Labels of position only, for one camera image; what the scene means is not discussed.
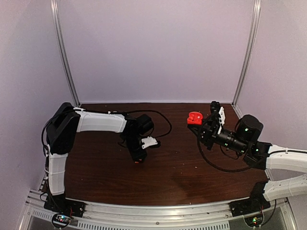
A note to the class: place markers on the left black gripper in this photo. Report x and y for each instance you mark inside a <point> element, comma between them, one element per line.
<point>136,155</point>

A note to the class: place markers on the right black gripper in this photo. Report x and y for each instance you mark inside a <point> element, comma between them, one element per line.
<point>209,137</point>

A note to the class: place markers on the orange round case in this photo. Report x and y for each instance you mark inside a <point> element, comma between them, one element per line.
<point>195,118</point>

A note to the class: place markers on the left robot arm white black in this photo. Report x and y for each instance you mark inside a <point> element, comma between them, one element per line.
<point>68,120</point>

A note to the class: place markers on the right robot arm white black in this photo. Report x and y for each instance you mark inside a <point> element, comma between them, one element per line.
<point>256,154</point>

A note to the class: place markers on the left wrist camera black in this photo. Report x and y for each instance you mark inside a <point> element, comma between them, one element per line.
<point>150,142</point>

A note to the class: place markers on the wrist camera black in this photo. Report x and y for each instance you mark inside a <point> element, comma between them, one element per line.
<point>217,112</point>
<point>150,142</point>

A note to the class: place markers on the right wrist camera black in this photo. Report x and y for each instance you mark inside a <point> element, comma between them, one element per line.
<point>217,112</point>

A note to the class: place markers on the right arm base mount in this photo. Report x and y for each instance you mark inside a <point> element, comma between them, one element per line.
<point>248,206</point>

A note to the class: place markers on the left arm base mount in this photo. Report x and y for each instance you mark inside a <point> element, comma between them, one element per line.
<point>69,208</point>

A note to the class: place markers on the front aluminium rail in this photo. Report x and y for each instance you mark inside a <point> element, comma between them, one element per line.
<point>100,216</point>

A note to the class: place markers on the right aluminium frame post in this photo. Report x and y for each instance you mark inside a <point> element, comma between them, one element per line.
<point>248,54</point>

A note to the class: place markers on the aluminium frame post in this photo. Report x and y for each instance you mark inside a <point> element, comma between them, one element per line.
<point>62,50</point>
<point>248,54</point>

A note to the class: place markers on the left aluminium frame post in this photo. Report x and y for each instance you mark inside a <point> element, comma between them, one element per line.
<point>62,50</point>

